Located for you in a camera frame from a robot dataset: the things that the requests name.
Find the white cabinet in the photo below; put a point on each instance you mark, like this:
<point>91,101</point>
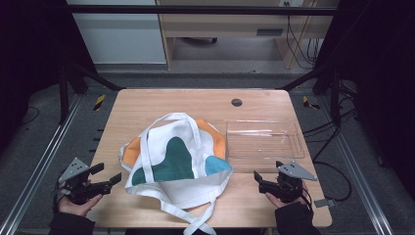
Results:
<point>120,39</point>

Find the grey tape strip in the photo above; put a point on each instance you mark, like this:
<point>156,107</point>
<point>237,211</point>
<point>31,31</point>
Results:
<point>324,203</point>

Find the black curtain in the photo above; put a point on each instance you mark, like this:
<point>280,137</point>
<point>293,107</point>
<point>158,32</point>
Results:
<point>381,65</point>
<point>29,49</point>

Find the black horizontal frame bar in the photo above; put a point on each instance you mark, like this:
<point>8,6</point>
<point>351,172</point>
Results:
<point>195,9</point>

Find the person's right hand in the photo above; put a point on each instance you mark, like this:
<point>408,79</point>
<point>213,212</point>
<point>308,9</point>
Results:
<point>274,199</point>

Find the yellow black floor tape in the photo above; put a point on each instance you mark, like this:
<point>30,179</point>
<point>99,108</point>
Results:
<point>100,102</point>
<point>308,103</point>

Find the light wooden desk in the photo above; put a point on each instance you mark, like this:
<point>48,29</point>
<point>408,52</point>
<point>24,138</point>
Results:
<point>228,24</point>

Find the person's left hand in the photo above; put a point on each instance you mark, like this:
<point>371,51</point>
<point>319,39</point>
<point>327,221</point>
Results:
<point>78,209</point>

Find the clear plastic container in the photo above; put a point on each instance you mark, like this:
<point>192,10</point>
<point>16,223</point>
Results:
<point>264,143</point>

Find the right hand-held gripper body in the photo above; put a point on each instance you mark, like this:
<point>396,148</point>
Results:
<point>287,186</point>

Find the aluminium floor rail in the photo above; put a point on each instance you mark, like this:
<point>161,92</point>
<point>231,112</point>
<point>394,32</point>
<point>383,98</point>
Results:
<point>362,182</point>
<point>39,169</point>

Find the dark round table grommet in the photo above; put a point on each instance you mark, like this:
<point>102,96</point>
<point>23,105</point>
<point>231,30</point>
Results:
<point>237,102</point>

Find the black metal frame stand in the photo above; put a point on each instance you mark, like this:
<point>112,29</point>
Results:
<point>64,94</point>
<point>335,98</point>

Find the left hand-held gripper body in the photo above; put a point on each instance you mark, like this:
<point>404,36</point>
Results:
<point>77,182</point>

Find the white tote bag coloured patches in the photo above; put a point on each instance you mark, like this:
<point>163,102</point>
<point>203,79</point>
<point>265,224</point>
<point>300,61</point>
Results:
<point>177,153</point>

